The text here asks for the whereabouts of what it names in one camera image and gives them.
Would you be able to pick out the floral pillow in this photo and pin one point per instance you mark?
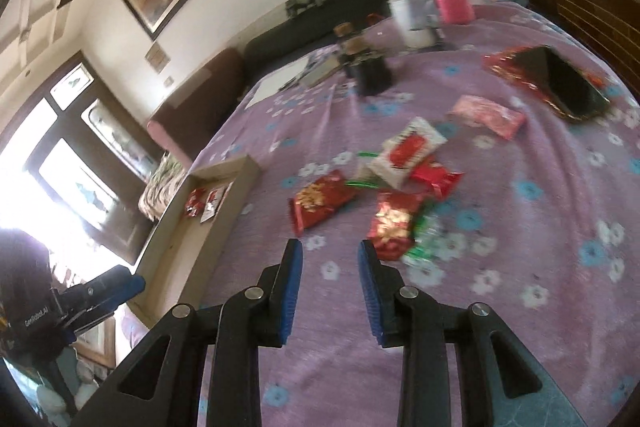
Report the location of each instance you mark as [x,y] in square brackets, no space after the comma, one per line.
[162,187]

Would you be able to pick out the green silver snack packet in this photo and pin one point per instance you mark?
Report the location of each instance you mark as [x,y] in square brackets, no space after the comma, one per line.
[430,237]

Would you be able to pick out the pink snack packet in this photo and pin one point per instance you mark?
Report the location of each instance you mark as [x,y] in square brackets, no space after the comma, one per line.
[490,117]

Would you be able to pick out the white red snack packet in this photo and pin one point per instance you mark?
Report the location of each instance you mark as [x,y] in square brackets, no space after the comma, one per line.
[407,152]

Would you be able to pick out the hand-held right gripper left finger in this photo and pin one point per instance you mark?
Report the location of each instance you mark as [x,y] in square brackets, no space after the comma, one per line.
[292,287]

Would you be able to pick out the grey notebook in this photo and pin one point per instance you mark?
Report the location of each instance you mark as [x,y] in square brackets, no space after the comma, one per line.
[320,72]

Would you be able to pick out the small wall picture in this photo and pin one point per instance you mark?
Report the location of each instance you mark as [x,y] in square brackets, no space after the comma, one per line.
[156,57]

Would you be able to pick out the black headboard cushion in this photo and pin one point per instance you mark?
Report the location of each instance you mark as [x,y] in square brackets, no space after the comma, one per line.
[320,24]

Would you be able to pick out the purple floral blanket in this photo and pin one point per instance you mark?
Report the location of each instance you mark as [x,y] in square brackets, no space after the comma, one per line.
[500,257]

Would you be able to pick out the tiny red snack packet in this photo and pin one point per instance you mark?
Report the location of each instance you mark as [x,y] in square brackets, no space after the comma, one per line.
[195,203]

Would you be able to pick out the black smartphone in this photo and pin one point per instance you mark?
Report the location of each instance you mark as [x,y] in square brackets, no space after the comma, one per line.
[560,79]

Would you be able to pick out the dark framed window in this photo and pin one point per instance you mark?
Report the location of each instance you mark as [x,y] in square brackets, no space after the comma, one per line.
[75,177]

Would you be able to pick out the white cup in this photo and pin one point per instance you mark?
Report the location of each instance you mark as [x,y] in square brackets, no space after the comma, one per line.
[402,24]

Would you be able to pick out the small red snack packet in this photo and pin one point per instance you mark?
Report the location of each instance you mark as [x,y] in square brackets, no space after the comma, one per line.
[437,179]

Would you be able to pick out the wooden bed frame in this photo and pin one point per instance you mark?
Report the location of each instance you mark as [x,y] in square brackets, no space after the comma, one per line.
[575,2]

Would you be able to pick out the clear cookie packet green ends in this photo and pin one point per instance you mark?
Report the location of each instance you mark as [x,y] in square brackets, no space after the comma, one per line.
[362,183]

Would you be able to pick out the large black cylinder container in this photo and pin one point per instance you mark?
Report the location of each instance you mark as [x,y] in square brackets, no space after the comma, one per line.
[374,74]

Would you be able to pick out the cardboard box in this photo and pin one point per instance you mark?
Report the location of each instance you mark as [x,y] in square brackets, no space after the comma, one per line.
[172,257]

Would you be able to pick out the white paper sheet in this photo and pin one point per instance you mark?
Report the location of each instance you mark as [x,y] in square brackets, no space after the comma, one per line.
[277,84]

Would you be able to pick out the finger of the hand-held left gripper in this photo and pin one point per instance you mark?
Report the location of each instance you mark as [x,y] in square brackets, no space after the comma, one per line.
[131,288]
[92,319]

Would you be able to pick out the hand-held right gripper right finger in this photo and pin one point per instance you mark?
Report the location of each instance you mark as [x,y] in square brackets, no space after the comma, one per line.
[369,292]

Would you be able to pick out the red snack packet yellow print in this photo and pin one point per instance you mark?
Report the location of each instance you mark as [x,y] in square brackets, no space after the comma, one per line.
[320,202]

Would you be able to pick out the tiny white red packet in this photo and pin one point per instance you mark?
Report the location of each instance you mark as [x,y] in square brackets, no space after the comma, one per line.
[215,204]

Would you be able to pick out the red gold snack packet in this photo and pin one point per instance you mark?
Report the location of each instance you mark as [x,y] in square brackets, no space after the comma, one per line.
[392,224]

